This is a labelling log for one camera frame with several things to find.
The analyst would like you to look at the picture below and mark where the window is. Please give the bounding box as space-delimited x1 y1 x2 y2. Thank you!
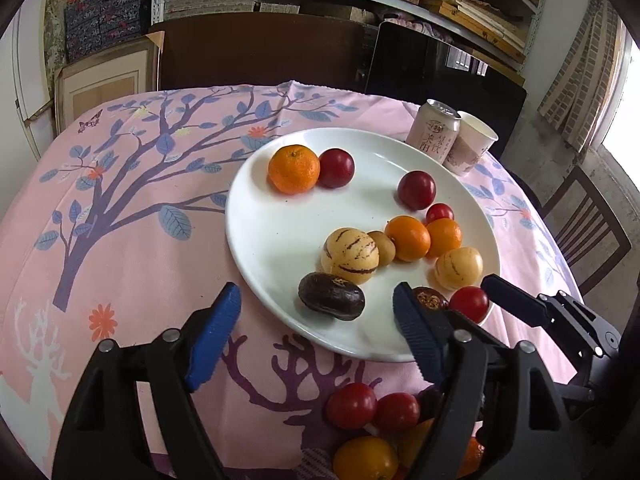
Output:
600 25 640 161

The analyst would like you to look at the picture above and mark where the dark brown wooden board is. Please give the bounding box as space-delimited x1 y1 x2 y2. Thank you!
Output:
150 12 378 93

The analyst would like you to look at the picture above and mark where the framed picture in cardboard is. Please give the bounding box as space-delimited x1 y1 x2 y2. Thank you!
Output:
54 35 166 133

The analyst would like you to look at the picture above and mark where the small yellow-brown fruit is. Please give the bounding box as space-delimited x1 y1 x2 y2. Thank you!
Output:
366 230 397 267

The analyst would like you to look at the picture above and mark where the stack of blue patterned boxes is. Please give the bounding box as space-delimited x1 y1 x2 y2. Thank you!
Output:
64 0 153 63

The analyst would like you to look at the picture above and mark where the stack of wooden frames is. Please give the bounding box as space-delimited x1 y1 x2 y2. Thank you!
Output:
440 0 543 56

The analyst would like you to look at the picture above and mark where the brick pattern curtain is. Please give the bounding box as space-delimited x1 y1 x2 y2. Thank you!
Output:
537 0 626 153

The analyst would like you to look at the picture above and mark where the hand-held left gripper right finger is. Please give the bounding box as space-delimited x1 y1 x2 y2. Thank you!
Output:
392 282 568 480

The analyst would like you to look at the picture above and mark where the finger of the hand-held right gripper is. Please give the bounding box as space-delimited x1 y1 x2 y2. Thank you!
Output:
481 274 548 331

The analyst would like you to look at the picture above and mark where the pink deer print tablecloth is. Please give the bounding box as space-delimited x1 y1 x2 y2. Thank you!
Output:
0 82 586 480

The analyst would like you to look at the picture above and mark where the large orange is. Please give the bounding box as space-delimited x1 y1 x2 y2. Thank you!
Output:
268 144 321 196

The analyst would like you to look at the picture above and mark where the red plum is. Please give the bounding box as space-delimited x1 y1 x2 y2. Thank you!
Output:
397 170 437 211
318 148 356 189

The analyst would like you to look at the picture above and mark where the red cherry tomato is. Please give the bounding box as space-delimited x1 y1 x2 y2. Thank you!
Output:
425 202 455 225
326 382 378 430
374 392 422 432
448 286 490 324

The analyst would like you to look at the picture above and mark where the striped yellow pepino melon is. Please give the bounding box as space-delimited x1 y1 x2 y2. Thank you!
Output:
434 246 484 291
320 227 381 285

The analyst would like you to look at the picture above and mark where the small orange mandarin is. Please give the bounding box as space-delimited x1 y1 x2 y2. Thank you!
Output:
384 215 431 263
425 217 464 259

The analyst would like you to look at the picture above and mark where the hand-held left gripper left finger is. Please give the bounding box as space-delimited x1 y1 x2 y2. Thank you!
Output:
52 281 243 480

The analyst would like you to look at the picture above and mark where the yellow-orange mandarin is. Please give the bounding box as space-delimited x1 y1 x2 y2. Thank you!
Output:
332 436 400 480

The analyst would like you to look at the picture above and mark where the dark wooden chair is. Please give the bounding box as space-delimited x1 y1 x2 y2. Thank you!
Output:
542 165 633 298

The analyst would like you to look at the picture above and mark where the white door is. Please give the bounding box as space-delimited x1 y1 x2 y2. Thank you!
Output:
10 10 57 158

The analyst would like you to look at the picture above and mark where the pink paper cup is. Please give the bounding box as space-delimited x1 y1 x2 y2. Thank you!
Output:
445 111 499 177

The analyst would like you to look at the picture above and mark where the white oval plate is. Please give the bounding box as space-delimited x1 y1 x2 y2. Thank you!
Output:
225 127 501 363

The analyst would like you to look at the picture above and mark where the pink drink can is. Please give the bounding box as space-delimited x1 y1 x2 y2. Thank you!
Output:
405 100 462 163

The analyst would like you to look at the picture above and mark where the black glossy panel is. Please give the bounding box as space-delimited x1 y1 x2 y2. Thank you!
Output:
364 20 528 146

